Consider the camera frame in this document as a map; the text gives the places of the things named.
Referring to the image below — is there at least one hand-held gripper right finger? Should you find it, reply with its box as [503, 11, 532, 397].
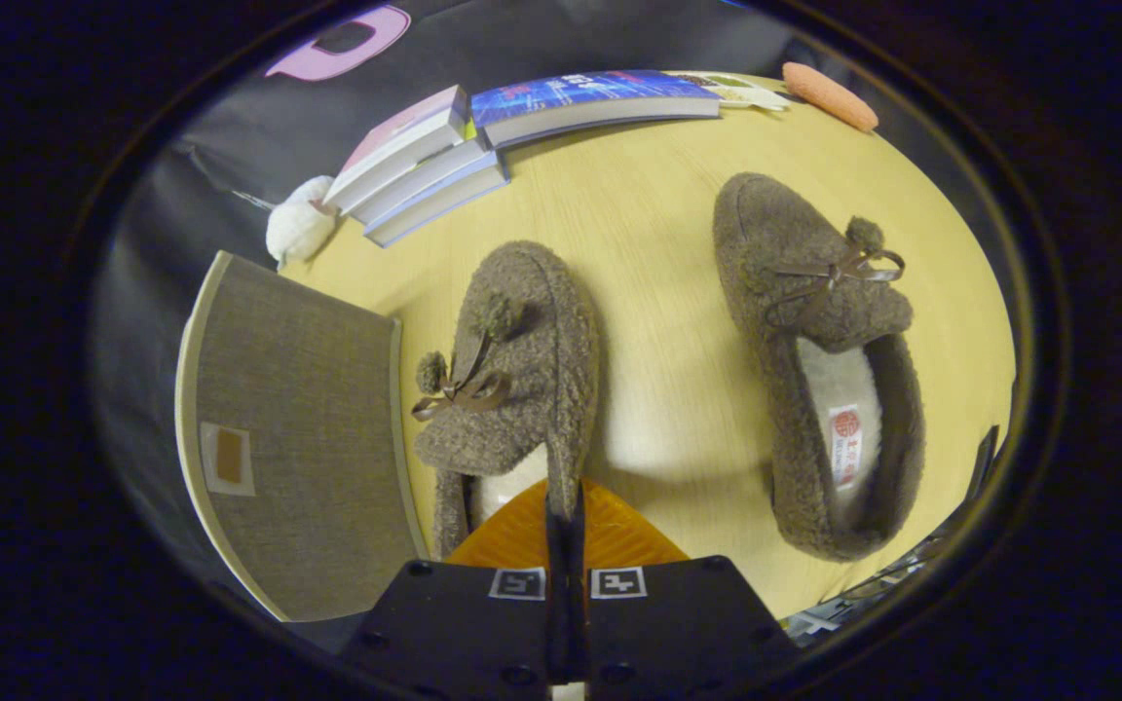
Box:
[567, 479, 802, 701]

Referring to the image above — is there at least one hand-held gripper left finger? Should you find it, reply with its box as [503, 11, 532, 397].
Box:
[340, 477, 568, 701]

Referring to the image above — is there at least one grey fabric storage box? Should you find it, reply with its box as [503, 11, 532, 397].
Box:
[175, 250, 429, 623]

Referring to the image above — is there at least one brown fuzzy shoe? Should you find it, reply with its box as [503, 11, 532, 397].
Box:
[411, 240, 601, 561]
[713, 172, 926, 563]

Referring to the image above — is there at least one blue-edged paperback book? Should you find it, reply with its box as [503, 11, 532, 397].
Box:
[362, 154, 511, 248]

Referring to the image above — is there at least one white plush toy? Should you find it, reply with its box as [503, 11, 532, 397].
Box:
[265, 175, 340, 270]

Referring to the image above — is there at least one white paperback book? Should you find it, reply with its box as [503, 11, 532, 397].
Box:
[351, 136, 490, 226]

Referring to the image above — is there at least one blue cover book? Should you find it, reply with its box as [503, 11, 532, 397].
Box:
[469, 69, 724, 150]

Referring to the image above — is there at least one thin printed pamphlet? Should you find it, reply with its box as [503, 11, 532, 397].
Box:
[663, 70, 793, 112]

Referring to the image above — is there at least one black backdrop cloth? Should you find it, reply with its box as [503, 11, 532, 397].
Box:
[89, 0, 1029, 644]

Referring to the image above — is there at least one orange fuzzy ball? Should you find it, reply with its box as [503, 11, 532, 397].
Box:
[782, 61, 880, 133]

